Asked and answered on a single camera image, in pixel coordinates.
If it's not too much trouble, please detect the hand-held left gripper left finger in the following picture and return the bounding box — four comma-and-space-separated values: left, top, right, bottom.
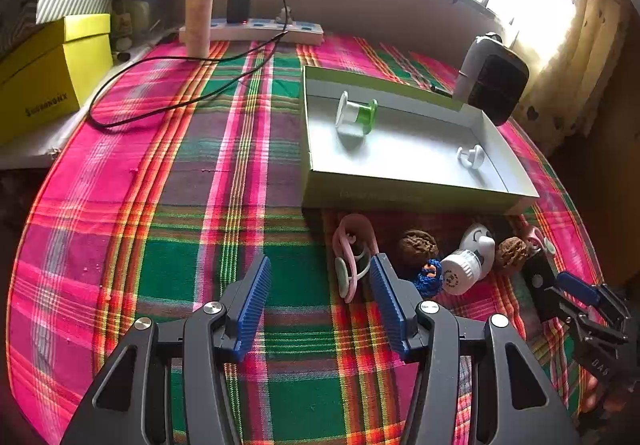
75, 254, 274, 445

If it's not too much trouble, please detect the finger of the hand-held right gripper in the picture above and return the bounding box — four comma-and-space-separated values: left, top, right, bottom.
556, 271, 632, 332
535, 285, 591, 346

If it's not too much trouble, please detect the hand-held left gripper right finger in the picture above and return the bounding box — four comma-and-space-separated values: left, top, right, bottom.
369, 252, 581, 445

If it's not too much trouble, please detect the small black box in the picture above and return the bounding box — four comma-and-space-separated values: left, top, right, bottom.
522, 253, 557, 293

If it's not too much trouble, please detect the blue crochet toy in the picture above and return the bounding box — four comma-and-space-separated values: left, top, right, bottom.
412, 259, 444, 297

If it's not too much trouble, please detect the pink and grey clip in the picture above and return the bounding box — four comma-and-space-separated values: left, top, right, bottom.
522, 224, 557, 257

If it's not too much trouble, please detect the brown walnut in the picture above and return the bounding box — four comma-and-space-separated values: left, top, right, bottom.
398, 230, 440, 269
495, 236, 525, 270

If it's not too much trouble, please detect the pink and green clip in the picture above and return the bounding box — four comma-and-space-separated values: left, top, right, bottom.
332, 214, 379, 302

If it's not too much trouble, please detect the green cardboard box tray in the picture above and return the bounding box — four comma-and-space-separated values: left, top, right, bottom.
300, 66, 540, 216

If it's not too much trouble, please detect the white bulb-shaped face toy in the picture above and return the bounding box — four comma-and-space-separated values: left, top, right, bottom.
440, 223, 496, 297

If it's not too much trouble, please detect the small white hook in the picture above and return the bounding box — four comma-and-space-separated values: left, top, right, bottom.
456, 145, 485, 172

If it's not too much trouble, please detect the white and green spool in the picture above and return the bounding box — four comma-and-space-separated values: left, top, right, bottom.
336, 91, 378, 136

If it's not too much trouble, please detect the black and white device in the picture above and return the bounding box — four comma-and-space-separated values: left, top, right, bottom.
452, 34, 530, 126

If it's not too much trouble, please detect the heart print curtain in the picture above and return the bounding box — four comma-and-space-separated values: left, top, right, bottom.
510, 0, 632, 153

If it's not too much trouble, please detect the white power strip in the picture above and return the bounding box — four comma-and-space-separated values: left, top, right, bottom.
179, 17, 324, 46

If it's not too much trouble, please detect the beige cream tube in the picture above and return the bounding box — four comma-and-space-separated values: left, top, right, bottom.
185, 0, 220, 57

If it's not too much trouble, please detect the black charger adapter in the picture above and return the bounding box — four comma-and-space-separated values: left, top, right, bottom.
227, 0, 251, 24

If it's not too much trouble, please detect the yellow cardboard box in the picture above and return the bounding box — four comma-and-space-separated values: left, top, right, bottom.
0, 14, 114, 146

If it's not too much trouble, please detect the clear plastic container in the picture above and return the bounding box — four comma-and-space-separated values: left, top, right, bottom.
110, 0, 189, 50

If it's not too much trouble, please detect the green striped white box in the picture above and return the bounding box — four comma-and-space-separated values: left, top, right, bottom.
35, 0, 113, 26

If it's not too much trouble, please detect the black charging cable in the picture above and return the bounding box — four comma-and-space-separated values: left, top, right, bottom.
90, 0, 290, 128

